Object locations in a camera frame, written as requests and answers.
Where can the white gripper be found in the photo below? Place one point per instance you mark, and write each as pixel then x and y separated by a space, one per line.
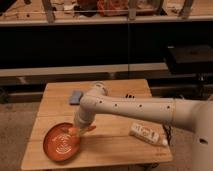
pixel 81 129

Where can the orange pepper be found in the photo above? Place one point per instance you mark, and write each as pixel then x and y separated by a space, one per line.
pixel 72 130

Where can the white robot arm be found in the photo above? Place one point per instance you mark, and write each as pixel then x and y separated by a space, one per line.
pixel 191 115

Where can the orange ceramic bowl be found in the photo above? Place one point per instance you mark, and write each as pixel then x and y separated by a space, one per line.
pixel 59 144

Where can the blue sponge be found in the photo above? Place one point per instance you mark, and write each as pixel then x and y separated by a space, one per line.
pixel 75 97

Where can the wooden table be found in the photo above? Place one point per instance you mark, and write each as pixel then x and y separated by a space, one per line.
pixel 106 147

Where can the black striped block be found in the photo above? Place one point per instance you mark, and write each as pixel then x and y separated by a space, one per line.
pixel 129 96

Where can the white tube with label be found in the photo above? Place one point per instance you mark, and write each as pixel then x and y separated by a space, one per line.
pixel 147 134

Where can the long wooden shelf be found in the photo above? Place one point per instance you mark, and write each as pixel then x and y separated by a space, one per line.
pixel 25 76

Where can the black box on shelf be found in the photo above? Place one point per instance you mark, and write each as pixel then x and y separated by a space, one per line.
pixel 190 59

